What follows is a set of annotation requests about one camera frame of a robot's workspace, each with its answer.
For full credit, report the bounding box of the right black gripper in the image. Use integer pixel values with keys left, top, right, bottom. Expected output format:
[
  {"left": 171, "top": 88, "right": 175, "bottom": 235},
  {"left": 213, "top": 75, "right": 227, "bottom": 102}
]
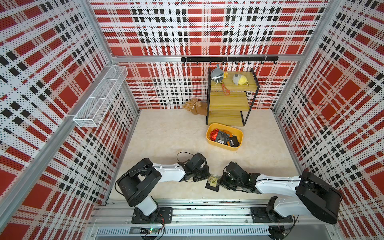
[{"left": 216, "top": 171, "right": 242, "bottom": 192}]

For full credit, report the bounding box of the black gold tea bag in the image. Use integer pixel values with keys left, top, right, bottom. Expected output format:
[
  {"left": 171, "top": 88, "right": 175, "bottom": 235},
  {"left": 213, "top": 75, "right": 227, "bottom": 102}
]
[{"left": 205, "top": 175, "right": 221, "bottom": 192}]

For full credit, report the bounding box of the small red tea bag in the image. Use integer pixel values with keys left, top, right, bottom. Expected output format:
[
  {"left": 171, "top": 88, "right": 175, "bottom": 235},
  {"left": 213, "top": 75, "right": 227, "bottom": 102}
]
[{"left": 209, "top": 129, "right": 220, "bottom": 142}]

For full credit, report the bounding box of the black barcode tea bag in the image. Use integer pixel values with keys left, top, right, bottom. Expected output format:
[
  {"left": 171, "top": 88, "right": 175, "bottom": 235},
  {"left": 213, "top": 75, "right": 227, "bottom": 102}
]
[{"left": 215, "top": 131, "right": 229, "bottom": 146}]

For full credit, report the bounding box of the yellow plastic storage box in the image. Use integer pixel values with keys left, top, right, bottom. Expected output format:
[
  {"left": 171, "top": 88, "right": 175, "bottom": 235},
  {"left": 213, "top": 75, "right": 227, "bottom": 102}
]
[{"left": 206, "top": 123, "right": 244, "bottom": 151}]

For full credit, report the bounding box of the orange tea bag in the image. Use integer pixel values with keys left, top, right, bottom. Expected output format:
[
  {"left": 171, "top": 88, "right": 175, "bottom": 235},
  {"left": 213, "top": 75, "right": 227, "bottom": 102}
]
[{"left": 224, "top": 130, "right": 233, "bottom": 147}]

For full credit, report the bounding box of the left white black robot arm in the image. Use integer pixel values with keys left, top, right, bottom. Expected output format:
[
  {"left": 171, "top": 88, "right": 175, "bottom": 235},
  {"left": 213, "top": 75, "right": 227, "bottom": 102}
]
[{"left": 115, "top": 153, "right": 210, "bottom": 217}]

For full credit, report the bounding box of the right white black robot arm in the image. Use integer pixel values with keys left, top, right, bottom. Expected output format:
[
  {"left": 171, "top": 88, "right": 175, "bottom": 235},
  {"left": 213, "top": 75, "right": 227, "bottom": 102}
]
[{"left": 220, "top": 162, "right": 343, "bottom": 224}]

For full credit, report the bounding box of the black connector box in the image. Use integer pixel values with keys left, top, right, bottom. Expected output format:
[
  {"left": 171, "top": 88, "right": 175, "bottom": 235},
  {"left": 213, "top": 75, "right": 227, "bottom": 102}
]
[{"left": 269, "top": 226, "right": 286, "bottom": 240}]

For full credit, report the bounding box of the brown plush toy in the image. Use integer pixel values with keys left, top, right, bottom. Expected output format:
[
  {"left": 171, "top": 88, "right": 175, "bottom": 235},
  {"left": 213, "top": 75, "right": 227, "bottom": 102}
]
[{"left": 183, "top": 98, "right": 208, "bottom": 116}]

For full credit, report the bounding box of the green circuit board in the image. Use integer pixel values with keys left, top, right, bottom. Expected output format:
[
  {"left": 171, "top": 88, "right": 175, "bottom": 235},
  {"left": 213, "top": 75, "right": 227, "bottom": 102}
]
[{"left": 140, "top": 228, "right": 161, "bottom": 235}]

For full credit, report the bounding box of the red orange small tool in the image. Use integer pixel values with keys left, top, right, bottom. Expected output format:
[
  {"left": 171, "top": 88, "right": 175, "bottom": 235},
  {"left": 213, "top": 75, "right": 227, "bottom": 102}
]
[{"left": 221, "top": 84, "right": 231, "bottom": 96}]

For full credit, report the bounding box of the grey plush toy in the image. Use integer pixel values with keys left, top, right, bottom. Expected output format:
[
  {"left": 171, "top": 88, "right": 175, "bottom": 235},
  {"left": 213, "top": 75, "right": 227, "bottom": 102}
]
[{"left": 210, "top": 68, "right": 225, "bottom": 85}]

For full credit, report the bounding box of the yellow white plush toy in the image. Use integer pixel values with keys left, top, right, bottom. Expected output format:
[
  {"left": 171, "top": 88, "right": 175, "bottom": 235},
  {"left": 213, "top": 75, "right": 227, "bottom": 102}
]
[{"left": 233, "top": 74, "right": 249, "bottom": 86}]

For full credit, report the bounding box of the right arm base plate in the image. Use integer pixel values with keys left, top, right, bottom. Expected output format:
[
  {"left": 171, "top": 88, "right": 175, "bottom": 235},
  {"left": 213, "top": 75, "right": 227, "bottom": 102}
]
[{"left": 250, "top": 207, "right": 294, "bottom": 223}]

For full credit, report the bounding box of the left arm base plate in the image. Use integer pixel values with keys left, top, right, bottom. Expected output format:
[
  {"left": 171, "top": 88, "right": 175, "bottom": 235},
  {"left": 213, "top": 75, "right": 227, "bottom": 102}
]
[{"left": 131, "top": 207, "right": 173, "bottom": 224}]

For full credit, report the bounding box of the wooden black-frame shelf rack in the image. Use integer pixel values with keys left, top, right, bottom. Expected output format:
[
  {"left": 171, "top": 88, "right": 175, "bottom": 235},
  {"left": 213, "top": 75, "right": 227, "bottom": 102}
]
[{"left": 206, "top": 69, "right": 260, "bottom": 127}]

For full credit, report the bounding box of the white wire mesh basket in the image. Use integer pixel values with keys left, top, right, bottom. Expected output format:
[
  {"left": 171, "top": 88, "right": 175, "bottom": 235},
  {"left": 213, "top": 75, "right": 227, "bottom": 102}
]
[{"left": 74, "top": 66, "right": 128, "bottom": 128}]

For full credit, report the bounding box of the black wall hook rail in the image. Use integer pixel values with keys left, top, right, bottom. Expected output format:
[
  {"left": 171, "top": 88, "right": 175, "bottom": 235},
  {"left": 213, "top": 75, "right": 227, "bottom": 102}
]
[{"left": 181, "top": 56, "right": 279, "bottom": 63}]

